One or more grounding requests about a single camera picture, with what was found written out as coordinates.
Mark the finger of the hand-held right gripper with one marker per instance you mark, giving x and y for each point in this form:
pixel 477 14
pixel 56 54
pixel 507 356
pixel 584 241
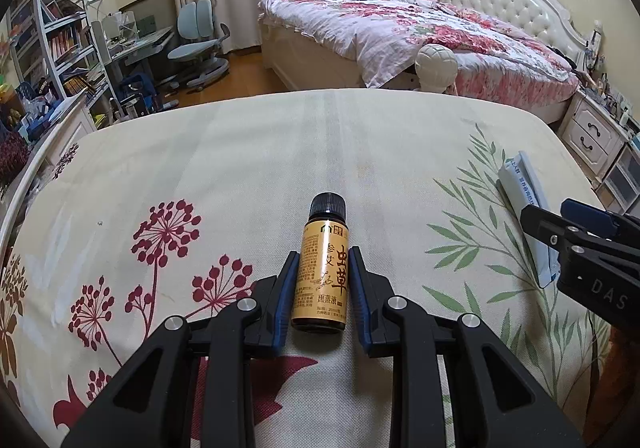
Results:
pixel 537 223
pixel 585 215

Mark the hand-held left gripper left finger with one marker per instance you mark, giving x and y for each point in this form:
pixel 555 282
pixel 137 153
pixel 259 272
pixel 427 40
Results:
pixel 282 298

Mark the small brown bottle yellow label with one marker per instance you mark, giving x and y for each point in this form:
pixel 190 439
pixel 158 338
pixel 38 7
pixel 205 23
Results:
pixel 320 268

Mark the clear plastic drawer unit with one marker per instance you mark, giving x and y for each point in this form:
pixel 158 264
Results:
pixel 625 173

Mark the pile of nightstand items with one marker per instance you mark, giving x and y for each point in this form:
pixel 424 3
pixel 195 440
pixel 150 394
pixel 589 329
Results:
pixel 607 88

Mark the white cabinet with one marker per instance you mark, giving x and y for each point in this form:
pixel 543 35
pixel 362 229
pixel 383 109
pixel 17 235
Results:
pixel 70 128

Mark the grey study desk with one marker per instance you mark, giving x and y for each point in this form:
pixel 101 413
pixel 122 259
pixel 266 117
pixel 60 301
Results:
pixel 145 40

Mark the light blue desk chair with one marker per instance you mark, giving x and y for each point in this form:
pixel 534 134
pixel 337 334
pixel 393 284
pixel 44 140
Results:
pixel 200 18

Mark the white grey wrapper packet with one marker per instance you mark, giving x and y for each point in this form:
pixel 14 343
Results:
pixel 522 188

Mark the printed floral cloth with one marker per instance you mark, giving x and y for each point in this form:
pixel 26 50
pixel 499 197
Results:
pixel 200 153

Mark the pink floral quilt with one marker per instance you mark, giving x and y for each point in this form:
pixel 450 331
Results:
pixel 375 28

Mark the dark blue bag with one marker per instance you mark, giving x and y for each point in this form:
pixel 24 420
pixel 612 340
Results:
pixel 140 93

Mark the white bookshelf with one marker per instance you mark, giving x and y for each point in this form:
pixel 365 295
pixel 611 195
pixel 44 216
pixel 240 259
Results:
pixel 65 38

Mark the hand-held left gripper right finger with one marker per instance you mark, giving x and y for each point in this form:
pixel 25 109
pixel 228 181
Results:
pixel 362 298

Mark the white nightstand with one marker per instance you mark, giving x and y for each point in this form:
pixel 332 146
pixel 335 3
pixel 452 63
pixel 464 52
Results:
pixel 590 133

